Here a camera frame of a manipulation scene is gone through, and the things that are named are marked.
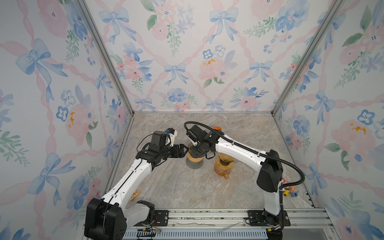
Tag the grey glass dripper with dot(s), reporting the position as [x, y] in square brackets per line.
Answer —
[193, 160]

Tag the orange glass carafe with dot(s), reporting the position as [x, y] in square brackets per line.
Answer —
[223, 171]

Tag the aluminium mounting rail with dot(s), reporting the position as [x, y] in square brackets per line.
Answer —
[214, 224]

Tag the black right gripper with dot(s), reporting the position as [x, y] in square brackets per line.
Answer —
[192, 151]

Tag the clear grey glass carafe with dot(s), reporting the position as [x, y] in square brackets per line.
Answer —
[194, 165]

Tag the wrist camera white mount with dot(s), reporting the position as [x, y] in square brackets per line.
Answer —
[171, 135]
[192, 137]

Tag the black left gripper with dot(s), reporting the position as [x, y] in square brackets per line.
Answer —
[181, 153]

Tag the wooden ring holder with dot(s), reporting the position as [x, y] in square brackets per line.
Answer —
[225, 165]

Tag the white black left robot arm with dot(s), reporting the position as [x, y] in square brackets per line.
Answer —
[108, 218]

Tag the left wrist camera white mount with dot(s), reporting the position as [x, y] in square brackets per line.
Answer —
[171, 135]

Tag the brown paper coffee filter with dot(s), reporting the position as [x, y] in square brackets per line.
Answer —
[225, 159]

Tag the colourful small toy figures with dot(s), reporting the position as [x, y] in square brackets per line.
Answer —
[291, 191]

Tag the small wooden toy block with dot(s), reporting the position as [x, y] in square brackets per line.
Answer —
[135, 195]

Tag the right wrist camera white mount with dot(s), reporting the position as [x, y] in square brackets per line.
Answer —
[192, 137]

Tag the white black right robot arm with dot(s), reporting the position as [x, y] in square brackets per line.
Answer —
[265, 164]

